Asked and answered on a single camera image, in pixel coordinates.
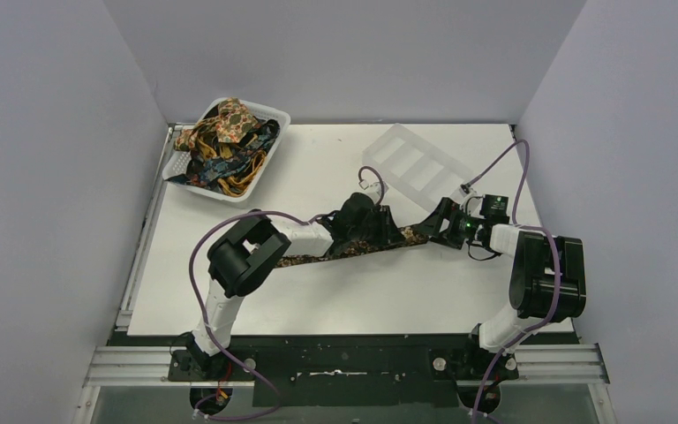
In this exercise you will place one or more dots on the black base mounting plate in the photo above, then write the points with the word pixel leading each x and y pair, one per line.
pixel 344 371

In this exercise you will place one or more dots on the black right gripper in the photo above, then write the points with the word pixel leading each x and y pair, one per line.
pixel 430 227

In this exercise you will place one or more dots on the dark blue patterned tie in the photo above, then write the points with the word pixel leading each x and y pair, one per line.
pixel 269 131

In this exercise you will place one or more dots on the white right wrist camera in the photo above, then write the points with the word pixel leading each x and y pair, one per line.
pixel 471 199

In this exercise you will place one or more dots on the brown floral tie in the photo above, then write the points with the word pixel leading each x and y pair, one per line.
pixel 357 248

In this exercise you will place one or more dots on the clear compartment tray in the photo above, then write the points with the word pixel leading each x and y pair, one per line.
pixel 416 168

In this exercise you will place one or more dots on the orange paisley tie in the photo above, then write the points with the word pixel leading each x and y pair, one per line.
pixel 228 124

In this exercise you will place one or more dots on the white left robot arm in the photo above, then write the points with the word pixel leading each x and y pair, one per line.
pixel 243 257

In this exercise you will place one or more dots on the yellow striped tie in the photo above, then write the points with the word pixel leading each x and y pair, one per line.
pixel 232 172

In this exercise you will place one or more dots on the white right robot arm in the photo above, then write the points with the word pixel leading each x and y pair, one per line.
pixel 547 278

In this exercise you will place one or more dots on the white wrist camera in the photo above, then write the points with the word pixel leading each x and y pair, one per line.
pixel 471 199
pixel 375 191

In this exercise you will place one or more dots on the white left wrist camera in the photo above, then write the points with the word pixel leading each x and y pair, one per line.
pixel 375 191

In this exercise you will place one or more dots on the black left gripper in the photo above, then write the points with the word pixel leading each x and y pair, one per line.
pixel 387 224

